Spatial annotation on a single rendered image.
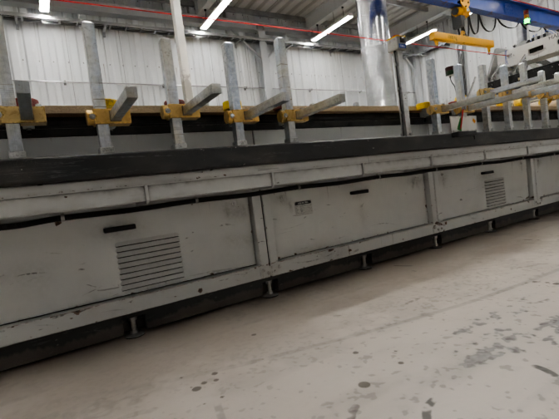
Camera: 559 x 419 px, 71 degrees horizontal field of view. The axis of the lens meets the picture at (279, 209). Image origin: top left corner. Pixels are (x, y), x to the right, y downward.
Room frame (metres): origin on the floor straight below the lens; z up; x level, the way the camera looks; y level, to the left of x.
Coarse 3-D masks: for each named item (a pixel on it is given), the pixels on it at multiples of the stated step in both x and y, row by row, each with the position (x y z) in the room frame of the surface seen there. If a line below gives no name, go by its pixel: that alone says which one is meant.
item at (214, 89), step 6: (210, 84) 1.20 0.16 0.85; (216, 84) 1.21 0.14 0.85; (204, 90) 1.25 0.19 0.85; (210, 90) 1.21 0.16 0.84; (216, 90) 1.21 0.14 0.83; (198, 96) 1.30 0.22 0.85; (204, 96) 1.26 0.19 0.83; (210, 96) 1.24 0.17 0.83; (192, 102) 1.35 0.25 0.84; (198, 102) 1.31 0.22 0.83; (204, 102) 1.31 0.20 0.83; (186, 108) 1.41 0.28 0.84; (192, 108) 1.37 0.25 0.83; (198, 108) 1.38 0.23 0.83; (186, 114) 1.45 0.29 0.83
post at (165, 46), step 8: (160, 40) 1.44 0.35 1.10; (168, 40) 1.44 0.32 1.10; (160, 48) 1.45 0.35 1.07; (168, 48) 1.44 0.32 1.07; (168, 56) 1.44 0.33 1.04; (168, 64) 1.44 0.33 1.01; (168, 72) 1.43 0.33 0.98; (168, 80) 1.43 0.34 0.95; (168, 88) 1.43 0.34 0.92; (176, 88) 1.45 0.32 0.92; (168, 96) 1.43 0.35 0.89; (176, 96) 1.44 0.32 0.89; (176, 120) 1.44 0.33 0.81; (176, 128) 1.44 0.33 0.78; (176, 136) 1.43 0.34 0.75
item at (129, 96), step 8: (128, 88) 1.08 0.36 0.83; (136, 88) 1.09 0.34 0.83; (120, 96) 1.15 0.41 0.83; (128, 96) 1.07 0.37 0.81; (136, 96) 1.09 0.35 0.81; (120, 104) 1.16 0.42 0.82; (128, 104) 1.14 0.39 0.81; (112, 112) 1.27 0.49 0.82; (120, 112) 1.22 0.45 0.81; (112, 120) 1.31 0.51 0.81; (120, 120) 1.33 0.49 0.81; (112, 128) 1.44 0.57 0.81
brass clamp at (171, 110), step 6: (162, 108) 1.42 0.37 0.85; (168, 108) 1.42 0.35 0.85; (174, 108) 1.43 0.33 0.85; (180, 108) 1.44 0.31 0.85; (162, 114) 1.43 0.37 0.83; (168, 114) 1.42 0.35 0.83; (174, 114) 1.43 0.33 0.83; (180, 114) 1.44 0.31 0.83; (192, 114) 1.46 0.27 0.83; (198, 114) 1.47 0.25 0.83; (168, 120) 1.46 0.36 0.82; (186, 120) 1.50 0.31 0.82
